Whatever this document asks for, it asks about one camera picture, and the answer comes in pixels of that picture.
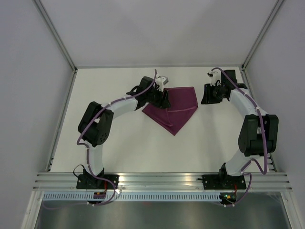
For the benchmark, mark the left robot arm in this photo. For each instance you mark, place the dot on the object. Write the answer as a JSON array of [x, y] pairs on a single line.
[[96, 123]]

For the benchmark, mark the left aluminium frame post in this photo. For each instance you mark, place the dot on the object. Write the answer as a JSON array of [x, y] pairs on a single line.
[[46, 18]]

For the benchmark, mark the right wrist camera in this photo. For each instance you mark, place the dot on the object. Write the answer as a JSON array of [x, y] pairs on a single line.
[[216, 77]]

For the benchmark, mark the aluminium frame post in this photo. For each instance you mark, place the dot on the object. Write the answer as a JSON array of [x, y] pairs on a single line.
[[263, 31], [46, 18]]

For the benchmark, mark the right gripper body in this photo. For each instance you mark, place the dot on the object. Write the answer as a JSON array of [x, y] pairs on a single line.
[[213, 94]]

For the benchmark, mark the purple cloth napkin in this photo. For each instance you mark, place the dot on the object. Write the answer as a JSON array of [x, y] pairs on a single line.
[[183, 103]]

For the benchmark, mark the aluminium front rail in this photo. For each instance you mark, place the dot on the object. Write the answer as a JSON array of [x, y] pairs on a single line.
[[157, 182]]

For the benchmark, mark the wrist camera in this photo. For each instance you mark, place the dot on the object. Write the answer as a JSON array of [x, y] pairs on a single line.
[[216, 77], [162, 80]]

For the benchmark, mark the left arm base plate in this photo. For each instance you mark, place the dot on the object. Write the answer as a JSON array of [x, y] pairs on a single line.
[[89, 182]]

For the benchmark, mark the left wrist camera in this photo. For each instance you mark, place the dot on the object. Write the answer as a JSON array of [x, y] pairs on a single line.
[[162, 80]]

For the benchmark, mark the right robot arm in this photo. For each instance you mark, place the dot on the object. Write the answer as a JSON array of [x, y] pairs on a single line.
[[258, 135]]

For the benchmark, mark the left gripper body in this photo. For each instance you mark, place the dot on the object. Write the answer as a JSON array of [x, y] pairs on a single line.
[[154, 97]]

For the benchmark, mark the white slotted cable duct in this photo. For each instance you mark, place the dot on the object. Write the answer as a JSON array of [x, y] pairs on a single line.
[[134, 196]]

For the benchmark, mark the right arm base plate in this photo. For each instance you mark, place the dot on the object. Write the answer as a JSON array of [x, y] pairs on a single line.
[[215, 182]]

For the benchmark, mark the right aluminium frame post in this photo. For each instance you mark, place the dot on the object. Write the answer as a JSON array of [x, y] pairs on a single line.
[[263, 31]]

